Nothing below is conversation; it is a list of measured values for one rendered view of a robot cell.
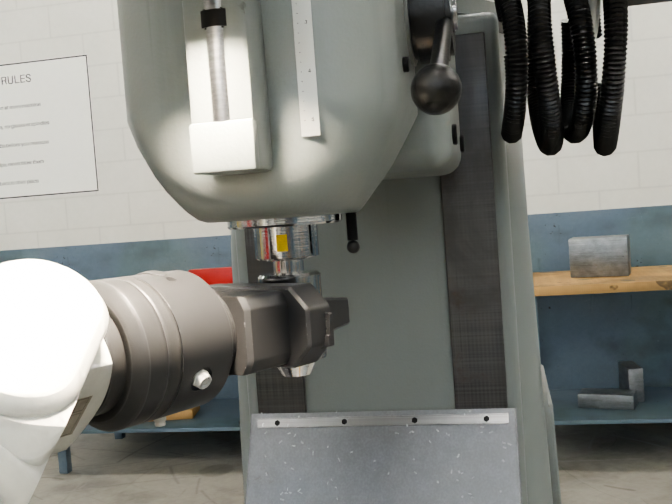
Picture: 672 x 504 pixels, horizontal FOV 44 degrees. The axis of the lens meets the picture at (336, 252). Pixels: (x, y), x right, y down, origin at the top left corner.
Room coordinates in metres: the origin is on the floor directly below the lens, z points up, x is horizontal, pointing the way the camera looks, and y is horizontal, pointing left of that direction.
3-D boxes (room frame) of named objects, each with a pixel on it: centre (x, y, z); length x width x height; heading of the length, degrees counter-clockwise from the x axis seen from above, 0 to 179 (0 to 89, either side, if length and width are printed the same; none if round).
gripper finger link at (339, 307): (0.60, 0.01, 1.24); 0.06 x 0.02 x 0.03; 143
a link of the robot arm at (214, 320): (0.54, 0.09, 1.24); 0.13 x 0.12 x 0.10; 53
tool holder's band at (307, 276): (0.62, 0.04, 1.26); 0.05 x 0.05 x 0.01
